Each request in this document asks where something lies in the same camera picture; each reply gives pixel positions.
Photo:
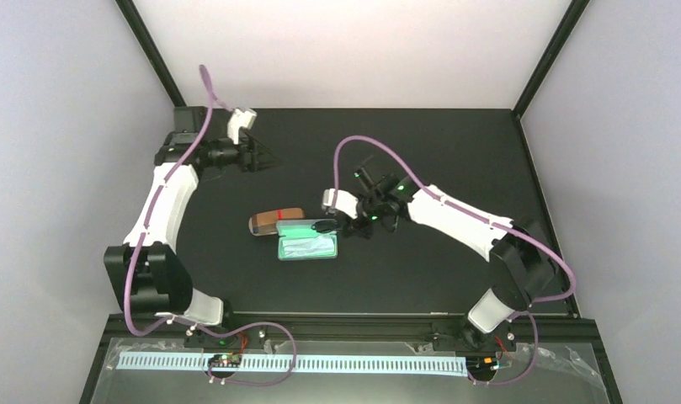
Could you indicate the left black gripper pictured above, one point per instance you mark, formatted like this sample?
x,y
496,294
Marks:
x,y
245,139

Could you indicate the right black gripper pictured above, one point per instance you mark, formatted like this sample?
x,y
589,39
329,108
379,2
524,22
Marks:
x,y
360,210

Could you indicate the brown plaid glasses case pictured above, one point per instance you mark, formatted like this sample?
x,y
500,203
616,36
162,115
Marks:
x,y
264,223

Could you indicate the blue-grey glasses case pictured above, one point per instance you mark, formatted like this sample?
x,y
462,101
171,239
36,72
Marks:
x,y
299,229

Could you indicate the black sunglasses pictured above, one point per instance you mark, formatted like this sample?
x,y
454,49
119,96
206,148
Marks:
x,y
325,226

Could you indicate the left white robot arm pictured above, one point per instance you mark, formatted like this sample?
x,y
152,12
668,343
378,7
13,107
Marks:
x,y
145,271

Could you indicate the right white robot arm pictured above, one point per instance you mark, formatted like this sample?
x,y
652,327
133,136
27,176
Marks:
x,y
520,264

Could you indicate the right small circuit board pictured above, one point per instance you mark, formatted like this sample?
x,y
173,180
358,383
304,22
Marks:
x,y
484,364

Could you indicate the small circuit board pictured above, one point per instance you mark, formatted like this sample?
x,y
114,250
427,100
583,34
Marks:
x,y
224,361
484,364

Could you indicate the left small circuit board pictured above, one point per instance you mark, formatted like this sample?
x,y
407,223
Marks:
x,y
224,361

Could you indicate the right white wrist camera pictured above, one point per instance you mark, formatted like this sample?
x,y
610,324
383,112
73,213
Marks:
x,y
337,200

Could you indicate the white slotted cable duct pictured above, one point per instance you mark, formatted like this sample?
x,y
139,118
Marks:
x,y
301,363

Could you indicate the left black frame post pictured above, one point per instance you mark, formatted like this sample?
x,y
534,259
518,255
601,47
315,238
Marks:
x,y
144,39

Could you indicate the black frame post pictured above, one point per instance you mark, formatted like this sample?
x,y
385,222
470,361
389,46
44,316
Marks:
x,y
144,39
559,38

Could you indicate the black front frame rail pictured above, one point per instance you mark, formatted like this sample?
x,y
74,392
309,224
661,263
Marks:
x,y
552,328

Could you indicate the right black frame post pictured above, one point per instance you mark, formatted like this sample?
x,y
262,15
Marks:
x,y
559,38

